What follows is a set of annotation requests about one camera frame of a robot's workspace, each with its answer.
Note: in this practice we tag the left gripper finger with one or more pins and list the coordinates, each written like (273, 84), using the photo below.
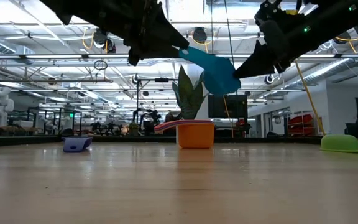
(163, 34)
(163, 53)

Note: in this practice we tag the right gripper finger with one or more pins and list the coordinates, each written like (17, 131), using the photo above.
(258, 60)
(253, 75)

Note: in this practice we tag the light blue measuring cup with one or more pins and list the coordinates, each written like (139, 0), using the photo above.
(219, 74)

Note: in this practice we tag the red measuring cup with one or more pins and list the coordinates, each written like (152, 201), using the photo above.
(163, 127)

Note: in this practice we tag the large orange measuring cup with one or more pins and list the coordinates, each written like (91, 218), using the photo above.
(196, 137)

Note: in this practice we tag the green measuring cup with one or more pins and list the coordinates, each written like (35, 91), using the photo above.
(340, 143)

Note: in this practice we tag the small dark blue measuring cup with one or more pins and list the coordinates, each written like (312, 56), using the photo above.
(76, 144)

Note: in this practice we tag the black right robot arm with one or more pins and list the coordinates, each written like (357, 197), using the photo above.
(337, 21)

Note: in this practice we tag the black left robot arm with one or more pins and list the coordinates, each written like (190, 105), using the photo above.
(67, 7)

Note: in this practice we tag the small black ceiling reel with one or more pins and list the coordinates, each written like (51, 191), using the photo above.
(135, 79)
(269, 79)

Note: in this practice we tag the black perforated computer case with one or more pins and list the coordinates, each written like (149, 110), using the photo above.
(228, 107)

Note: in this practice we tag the snake plant in white pot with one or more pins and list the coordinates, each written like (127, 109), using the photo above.
(188, 99)

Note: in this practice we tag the red bin rack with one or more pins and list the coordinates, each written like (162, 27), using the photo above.
(301, 124)

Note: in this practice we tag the white robot figure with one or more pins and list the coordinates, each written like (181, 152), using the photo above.
(0, 105)

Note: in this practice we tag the black frame cage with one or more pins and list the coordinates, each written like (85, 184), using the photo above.
(80, 121)

